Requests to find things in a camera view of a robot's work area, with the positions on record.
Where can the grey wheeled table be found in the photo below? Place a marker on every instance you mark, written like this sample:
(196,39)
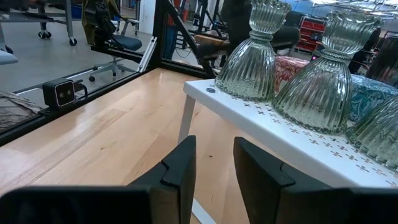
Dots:
(69,18)

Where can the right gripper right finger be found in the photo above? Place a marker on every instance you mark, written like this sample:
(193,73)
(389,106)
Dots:
(267,193)

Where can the silver metal bracket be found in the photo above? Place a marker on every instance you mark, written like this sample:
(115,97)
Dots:
(147,54)

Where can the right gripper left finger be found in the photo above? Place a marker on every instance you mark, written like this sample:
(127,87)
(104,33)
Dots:
(174,186)

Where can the pink patterned round tin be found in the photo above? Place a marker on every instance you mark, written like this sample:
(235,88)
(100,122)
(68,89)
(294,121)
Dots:
(289,71)

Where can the blue patterned round tin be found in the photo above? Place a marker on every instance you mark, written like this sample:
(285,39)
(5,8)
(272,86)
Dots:
(370,99)

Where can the small black table camera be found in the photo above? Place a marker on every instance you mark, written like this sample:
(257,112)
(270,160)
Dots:
(59,93)

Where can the red tool chest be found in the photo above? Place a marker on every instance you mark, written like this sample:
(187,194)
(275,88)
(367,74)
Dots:
(311,31)

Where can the white perforated shelf riser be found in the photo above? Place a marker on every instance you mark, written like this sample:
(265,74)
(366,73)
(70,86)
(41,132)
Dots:
(295,146)

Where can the brown wooden table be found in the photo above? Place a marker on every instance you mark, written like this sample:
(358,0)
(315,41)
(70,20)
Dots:
(211,40)

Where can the blue seat office chair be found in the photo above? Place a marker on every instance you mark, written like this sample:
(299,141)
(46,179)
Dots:
(124,42)

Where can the black aluminium table frame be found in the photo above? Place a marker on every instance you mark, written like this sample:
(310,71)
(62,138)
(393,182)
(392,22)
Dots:
(159,31)

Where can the grey chair seat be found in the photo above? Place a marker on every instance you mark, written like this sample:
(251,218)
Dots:
(7,57)

